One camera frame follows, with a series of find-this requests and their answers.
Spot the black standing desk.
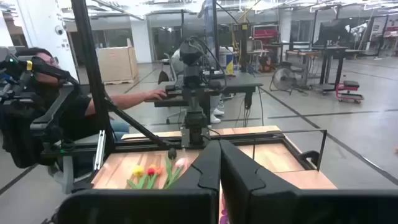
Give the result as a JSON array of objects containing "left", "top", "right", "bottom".
[{"left": 285, "top": 45, "right": 349, "bottom": 94}]

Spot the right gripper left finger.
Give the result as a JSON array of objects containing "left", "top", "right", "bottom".
[{"left": 173, "top": 139, "right": 222, "bottom": 191}]

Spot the red rolling stool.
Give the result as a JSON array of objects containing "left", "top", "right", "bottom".
[{"left": 335, "top": 80, "right": 365, "bottom": 105}]

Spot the black aluminium rig frame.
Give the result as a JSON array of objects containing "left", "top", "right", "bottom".
[{"left": 70, "top": 0, "right": 313, "bottom": 191}]

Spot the grey floor fan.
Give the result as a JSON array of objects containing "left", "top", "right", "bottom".
[{"left": 269, "top": 67, "right": 295, "bottom": 95}]

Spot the plain yellow tulip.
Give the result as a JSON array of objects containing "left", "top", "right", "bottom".
[{"left": 126, "top": 164, "right": 147, "bottom": 190}]

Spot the large plywood crate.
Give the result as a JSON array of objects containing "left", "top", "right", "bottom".
[{"left": 95, "top": 45, "right": 140, "bottom": 85}]

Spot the black tulip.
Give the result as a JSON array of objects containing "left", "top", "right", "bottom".
[{"left": 164, "top": 147, "right": 178, "bottom": 187}]

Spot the silver aluminium bracket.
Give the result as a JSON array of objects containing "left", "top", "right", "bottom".
[{"left": 94, "top": 129, "right": 107, "bottom": 172}]

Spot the purple artificial flower bunch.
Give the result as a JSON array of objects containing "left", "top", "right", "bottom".
[{"left": 218, "top": 207, "right": 230, "bottom": 224}]

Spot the person's hand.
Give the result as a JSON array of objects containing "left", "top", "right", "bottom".
[{"left": 145, "top": 88, "right": 169, "bottom": 101}]

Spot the pink tulip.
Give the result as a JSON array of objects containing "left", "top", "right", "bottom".
[{"left": 162, "top": 157, "right": 188, "bottom": 190}]

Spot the red tool cabinet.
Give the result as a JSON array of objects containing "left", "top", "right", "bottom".
[{"left": 252, "top": 24, "right": 280, "bottom": 48}]

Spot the black centre camera stand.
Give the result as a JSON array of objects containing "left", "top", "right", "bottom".
[{"left": 154, "top": 72, "right": 264, "bottom": 127}]

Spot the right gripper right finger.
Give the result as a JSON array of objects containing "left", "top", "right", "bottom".
[{"left": 220, "top": 139, "right": 299, "bottom": 224}]

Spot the blue yellow bin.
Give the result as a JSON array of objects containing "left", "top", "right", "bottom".
[{"left": 224, "top": 52, "right": 235, "bottom": 76}]

